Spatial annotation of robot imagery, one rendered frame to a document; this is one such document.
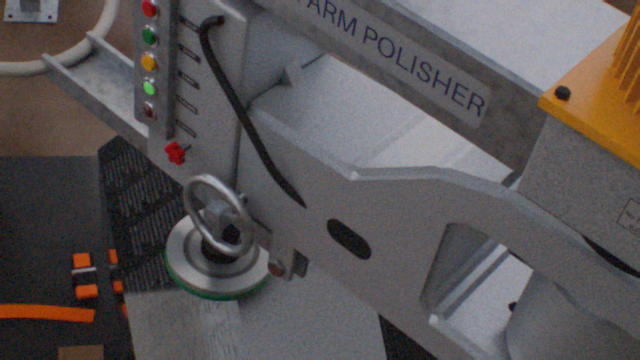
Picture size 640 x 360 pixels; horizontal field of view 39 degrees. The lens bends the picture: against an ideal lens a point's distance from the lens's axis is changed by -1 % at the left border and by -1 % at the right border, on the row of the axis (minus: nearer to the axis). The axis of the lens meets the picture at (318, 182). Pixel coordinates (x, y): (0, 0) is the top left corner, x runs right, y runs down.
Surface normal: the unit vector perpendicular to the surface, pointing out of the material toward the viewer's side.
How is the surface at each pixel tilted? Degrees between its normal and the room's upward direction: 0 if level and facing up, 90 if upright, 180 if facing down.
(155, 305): 45
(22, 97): 0
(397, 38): 90
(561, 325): 90
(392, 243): 90
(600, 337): 90
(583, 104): 0
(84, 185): 0
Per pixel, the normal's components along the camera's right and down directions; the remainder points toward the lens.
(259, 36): 0.75, 0.55
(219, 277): 0.14, -0.68
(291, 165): -0.65, 0.49
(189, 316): -0.58, -0.43
